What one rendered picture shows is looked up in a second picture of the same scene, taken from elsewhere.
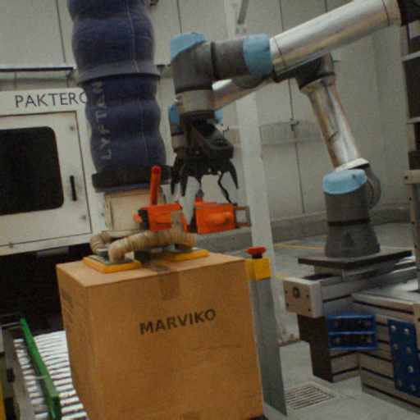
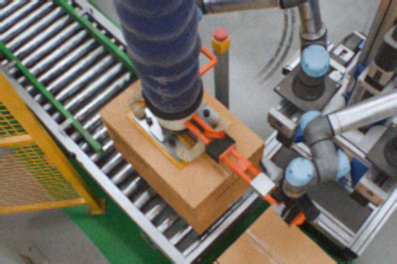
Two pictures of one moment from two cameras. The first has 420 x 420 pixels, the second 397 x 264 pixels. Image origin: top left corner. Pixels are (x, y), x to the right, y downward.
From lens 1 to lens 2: 1.78 m
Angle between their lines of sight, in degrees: 65
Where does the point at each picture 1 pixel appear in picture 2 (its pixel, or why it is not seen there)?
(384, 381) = not seen: hidden behind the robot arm
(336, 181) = (315, 71)
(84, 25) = (150, 46)
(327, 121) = (307, 11)
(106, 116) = (168, 90)
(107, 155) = (168, 106)
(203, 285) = not seen: hidden behind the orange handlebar
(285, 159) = not seen: outside the picture
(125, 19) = (186, 34)
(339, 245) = (306, 96)
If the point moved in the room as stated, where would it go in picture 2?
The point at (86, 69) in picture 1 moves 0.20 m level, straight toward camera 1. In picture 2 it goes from (150, 68) to (184, 115)
